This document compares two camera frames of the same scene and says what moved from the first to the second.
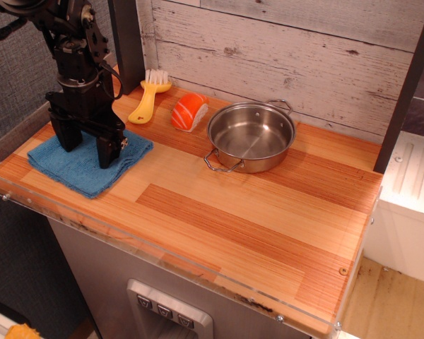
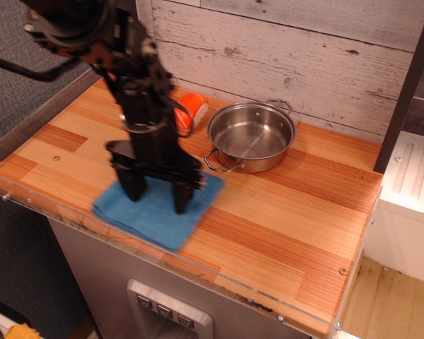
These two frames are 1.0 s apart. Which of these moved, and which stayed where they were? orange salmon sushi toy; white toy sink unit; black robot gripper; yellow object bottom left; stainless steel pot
Moved: black robot gripper
Stayed: orange salmon sushi toy; white toy sink unit; stainless steel pot; yellow object bottom left
